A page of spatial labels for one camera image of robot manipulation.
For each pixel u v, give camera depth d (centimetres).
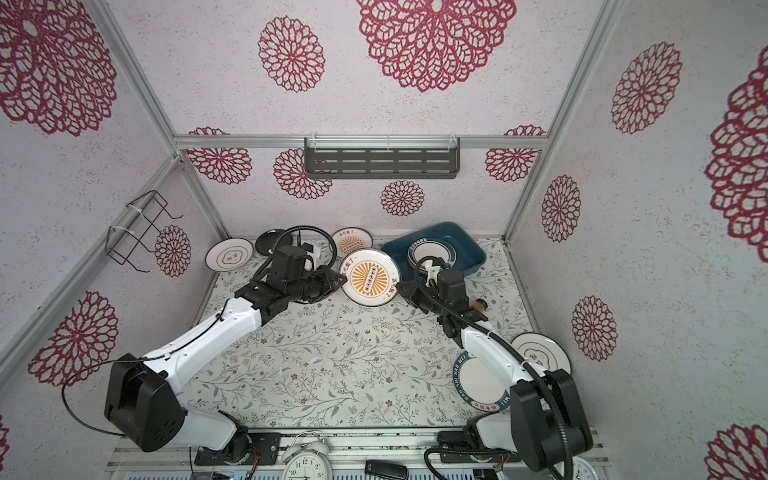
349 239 121
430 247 116
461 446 75
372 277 83
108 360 42
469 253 112
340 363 88
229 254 116
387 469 68
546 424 41
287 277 61
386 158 97
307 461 69
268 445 74
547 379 44
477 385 81
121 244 72
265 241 120
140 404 41
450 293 65
